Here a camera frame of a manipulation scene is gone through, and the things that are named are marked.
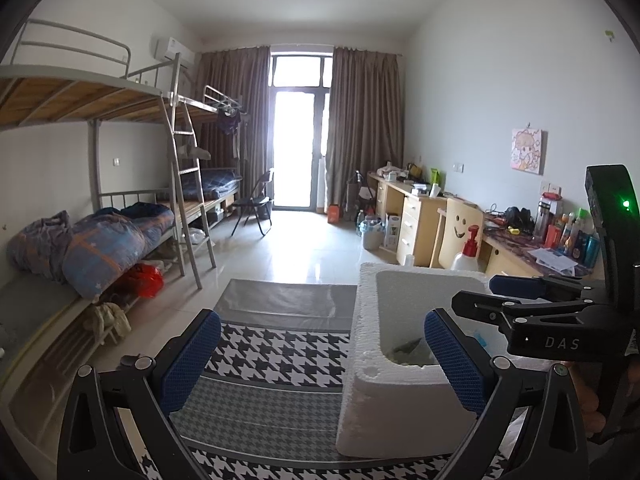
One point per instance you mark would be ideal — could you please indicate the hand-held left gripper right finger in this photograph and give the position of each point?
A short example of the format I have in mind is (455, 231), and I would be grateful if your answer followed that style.
(452, 355)

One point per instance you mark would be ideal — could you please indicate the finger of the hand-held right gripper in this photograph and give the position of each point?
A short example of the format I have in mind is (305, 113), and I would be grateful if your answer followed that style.
(515, 285)
(480, 305)

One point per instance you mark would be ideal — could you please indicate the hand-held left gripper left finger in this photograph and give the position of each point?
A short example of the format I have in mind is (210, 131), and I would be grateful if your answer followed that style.
(192, 355)

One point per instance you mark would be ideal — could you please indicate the white foam box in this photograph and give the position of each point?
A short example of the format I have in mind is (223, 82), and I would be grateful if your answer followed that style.
(370, 400)

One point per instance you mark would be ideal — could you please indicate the person's right hand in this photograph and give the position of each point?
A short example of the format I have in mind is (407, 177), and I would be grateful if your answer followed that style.
(586, 400)

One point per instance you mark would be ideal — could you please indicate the wooden desk patterned cover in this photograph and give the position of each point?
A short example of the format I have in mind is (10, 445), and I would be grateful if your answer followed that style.
(510, 252)

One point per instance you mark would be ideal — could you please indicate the printed paper sheets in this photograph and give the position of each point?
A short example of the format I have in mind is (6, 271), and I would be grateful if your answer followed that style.
(552, 260)

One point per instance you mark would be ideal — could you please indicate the white pump bottle red cap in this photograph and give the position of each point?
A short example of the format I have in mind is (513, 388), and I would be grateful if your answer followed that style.
(467, 260)

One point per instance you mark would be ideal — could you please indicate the row of toiletry bottles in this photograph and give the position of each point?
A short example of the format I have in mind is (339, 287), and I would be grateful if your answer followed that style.
(570, 235)

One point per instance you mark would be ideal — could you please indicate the black headphones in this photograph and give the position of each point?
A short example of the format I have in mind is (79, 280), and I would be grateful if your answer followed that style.
(517, 219)

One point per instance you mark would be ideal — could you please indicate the wooden chair smiley face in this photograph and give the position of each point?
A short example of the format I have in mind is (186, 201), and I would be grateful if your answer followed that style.
(457, 230)

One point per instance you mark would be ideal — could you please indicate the red plastic bag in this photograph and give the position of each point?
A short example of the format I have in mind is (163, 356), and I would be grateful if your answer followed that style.
(145, 280)

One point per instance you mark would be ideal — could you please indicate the beige cloth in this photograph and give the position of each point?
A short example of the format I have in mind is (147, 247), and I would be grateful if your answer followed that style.
(107, 319)

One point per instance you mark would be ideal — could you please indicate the houndstooth table cloth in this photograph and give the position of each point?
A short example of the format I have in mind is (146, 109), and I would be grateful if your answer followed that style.
(280, 400)

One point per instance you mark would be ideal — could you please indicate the plain wooden desk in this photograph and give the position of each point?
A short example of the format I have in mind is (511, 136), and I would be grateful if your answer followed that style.
(407, 220)

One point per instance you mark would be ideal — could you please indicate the white carton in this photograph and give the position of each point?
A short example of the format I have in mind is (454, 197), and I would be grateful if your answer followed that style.
(392, 232)

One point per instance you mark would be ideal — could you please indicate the white bucket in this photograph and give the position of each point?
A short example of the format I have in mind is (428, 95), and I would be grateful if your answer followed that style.
(372, 237)

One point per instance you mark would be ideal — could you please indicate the blue plaid quilt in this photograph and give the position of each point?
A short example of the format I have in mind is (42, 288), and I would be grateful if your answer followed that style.
(115, 245)

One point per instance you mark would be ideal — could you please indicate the green box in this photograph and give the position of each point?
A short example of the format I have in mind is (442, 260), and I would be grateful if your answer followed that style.
(434, 176)

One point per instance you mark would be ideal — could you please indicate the black folding chair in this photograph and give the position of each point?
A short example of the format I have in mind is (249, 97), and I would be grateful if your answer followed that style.
(255, 202)

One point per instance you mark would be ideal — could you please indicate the dark blue folded quilt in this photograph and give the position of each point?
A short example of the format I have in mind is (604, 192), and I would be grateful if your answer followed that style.
(210, 184)

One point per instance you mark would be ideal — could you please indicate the orange bag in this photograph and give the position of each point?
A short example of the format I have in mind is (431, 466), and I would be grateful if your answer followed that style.
(334, 213)

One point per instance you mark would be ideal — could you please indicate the purple grey blanket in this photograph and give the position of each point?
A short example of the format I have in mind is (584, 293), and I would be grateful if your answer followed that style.
(40, 250)

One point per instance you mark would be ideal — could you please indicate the brown curtain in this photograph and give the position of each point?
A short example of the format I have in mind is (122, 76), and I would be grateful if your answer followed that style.
(365, 125)
(235, 120)

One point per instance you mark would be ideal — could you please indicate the hanging dark clothes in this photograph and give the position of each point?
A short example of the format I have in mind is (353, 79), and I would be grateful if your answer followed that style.
(231, 122)

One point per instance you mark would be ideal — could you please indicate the glass balcony door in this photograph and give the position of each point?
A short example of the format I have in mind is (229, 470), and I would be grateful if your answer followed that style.
(300, 145)

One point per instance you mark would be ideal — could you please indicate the small grey metal bunk bed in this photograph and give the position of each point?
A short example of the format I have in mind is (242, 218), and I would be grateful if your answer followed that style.
(220, 105)

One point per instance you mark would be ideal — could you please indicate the large grey metal bunk bed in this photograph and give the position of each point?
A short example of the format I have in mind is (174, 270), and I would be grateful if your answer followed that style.
(90, 95)

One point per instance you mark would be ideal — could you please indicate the white air conditioner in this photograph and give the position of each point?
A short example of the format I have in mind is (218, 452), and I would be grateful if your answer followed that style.
(172, 51)

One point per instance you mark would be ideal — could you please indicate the wall poster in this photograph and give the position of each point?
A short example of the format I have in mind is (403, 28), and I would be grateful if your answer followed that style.
(526, 151)

